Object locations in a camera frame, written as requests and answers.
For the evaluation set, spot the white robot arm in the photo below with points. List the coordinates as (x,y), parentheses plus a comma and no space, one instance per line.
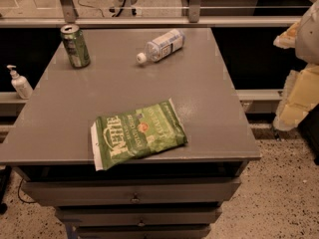
(307,39)

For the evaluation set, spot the bottom drawer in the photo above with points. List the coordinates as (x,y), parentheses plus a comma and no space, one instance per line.
(147,232)

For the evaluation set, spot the top drawer with knob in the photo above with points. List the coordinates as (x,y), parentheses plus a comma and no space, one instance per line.
(89,193)

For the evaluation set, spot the green jalapeno chip bag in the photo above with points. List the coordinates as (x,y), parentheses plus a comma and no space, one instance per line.
(136,134)

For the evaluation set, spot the middle drawer with knob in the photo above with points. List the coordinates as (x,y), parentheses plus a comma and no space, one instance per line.
(139,216)

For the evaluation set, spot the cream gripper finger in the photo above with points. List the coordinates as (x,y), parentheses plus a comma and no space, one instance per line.
(300,96)
(287,39)

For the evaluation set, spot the white pump sanitizer bottle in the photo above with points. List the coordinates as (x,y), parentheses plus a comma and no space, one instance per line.
(20,83)

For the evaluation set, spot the green soda can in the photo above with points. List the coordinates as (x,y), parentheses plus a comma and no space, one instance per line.
(75,45)

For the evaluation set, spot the grey drawer cabinet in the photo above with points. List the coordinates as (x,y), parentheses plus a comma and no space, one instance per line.
(51,138)

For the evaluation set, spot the clear plastic water bottle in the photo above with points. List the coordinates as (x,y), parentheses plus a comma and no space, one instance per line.
(162,46)

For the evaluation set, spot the metal railing frame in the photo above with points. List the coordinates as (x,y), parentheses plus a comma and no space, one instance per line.
(153,13)

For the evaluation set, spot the drawer with knob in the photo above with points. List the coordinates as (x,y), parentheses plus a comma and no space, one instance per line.
(89,193)
(139,216)

